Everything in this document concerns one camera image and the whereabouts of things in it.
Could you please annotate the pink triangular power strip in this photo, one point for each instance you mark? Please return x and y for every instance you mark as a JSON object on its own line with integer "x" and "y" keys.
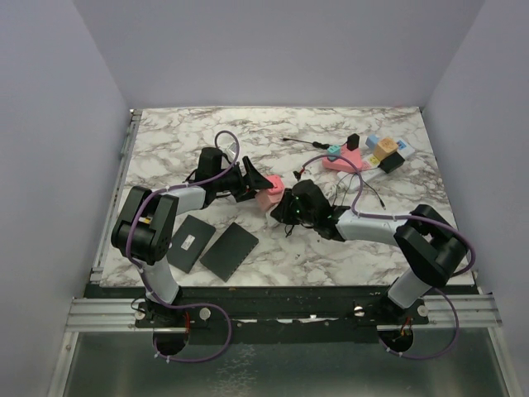
{"x": 348, "y": 162}

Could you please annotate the right black flat box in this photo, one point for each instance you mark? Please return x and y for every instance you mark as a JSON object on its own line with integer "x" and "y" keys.
{"x": 229, "y": 251}

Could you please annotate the teal charger plug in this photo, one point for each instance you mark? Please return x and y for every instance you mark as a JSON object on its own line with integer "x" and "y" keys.
{"x": 333, "y": 152}

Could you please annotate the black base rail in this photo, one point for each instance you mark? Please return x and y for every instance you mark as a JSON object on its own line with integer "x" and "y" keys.
{"x": 274, "y": 315}

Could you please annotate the white power strip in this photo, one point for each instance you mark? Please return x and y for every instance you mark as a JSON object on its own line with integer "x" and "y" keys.
{"x": 370, "y": 168}

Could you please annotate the left black flat box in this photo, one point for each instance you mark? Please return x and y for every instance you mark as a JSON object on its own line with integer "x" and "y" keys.
{"x": 188, "y": 243}

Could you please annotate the black screwdriver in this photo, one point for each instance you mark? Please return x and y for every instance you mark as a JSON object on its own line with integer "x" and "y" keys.
{"x": 315, "y": 144}

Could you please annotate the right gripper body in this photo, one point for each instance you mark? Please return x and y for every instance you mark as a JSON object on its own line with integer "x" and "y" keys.
{"x": 299, "y": 216}

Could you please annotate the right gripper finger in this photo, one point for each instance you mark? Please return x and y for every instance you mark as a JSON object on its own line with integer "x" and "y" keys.
{"x": 287, "y": 199}
{"x": 281, "y": 213}

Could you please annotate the orange tan plug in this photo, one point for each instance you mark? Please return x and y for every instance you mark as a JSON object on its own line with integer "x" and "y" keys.
{"x": 384, "y": 148}

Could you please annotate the black flat box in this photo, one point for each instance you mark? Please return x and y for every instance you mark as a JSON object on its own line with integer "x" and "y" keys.
{"x": 188, "y": 243}
{"x": 229, "y": 251}

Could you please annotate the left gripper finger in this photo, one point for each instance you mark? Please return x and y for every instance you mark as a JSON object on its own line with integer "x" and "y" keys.
{"x": 244, "y": 194}
{"x": 254, "y": 180}

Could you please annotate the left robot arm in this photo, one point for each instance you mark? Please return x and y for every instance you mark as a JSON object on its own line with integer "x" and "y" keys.
{"x": 144, "y": 227}

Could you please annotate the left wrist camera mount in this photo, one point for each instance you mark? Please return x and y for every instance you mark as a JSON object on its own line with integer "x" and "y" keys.
{"x": 231, "y": 153}

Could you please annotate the small black charger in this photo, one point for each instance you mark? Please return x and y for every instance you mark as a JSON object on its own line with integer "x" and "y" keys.
{"x": 353, "y": 142}

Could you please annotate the pink square plug adapter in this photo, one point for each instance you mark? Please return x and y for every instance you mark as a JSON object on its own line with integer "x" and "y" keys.
{"x": 277, "y": 185}

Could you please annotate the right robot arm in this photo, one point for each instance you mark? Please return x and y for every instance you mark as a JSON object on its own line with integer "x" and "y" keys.
{"x": 432, "y": 247}

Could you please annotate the large black adapter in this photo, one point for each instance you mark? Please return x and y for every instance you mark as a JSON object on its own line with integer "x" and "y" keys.
{"x": 391, "y": 162}

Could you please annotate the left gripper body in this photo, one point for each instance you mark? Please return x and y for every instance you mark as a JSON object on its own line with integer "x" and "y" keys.
{"x": 231, "y": 180}

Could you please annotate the light blue plug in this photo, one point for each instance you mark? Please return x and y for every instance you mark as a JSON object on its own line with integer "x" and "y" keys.
{"x": 372, "y": 141}

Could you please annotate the pink cube socket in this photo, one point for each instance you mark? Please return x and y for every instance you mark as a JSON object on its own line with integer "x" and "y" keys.
{"x": 268, "y": 198}

